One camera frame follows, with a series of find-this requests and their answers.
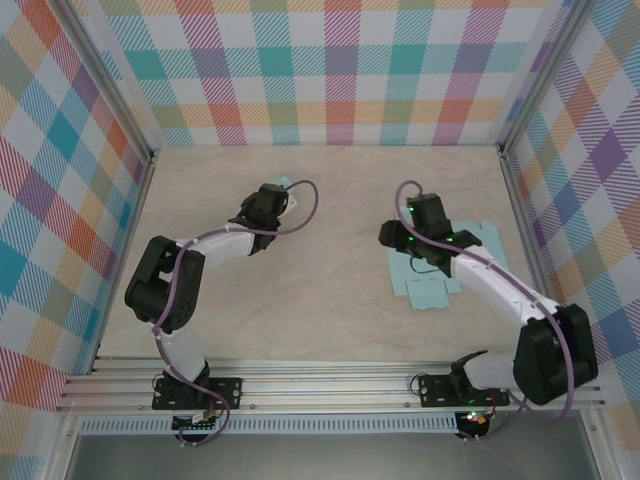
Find slotted white cable duct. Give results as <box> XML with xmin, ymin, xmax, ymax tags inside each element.
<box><xmin>78</xmin><ymin>417</ymin><xmax>460</xmax><ymax>436</ymax></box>

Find aluminium side rail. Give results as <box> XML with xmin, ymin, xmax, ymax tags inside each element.
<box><xmin>498</xmin><ymin>147</ymin><xmax>574</xmax><ymax>370</ymax></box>
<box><xmin>88</xmin><ymin>149</ymin><xmax>157</xmax><ymax>375</ymax></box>

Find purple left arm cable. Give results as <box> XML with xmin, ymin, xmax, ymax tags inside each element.
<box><xmin>152</xmin><ymin>179</ymin><xmax>320</xmax><ymax>449</ymax></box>

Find aluminium frame post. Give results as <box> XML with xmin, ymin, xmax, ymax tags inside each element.
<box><xmin>494</xmin><ymin>0</ymin><xmax>589</xmax><ymax>151</ymax></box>
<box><xmin>52</xmin><ymin>0</ymin><xmax>162</xmax><ymax>164</ymax></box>

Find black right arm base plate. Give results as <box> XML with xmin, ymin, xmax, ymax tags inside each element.
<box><xmin>417</xmin><ymin>373</ymin><xmax>511</xmax><ymax>408</ymax></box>

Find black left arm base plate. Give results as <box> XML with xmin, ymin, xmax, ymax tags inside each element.
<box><xmin>151</xmin><ymin>377</ymin><xmax>245</xmax><ymax>412</ymax></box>

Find aluminium mounting rail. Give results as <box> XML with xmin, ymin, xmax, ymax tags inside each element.
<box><xmin>54</xmin><ymin>355</ymin><xmax>609</xmax><ymax>415</ymax></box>

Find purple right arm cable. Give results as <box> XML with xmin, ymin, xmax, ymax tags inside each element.
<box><xmin>395</xmin><ymin>179</ymin><xmax>576</xmax><ymax>444</ymax></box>

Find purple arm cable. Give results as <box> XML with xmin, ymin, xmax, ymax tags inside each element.
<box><xmin>152</xmin><ymin>179</ymin><xmax>320</xmax><ymax>449</ymax></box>
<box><xmin>395</xmin><ymin>179</ymin><xmax>576</xmax><ymax>444</ymax></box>

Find grey metal panel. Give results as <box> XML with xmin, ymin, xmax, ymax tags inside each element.
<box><xmin>64</xmin><ymin>433</ymin><xmax>601</xmax><ymax>480</ymax></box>

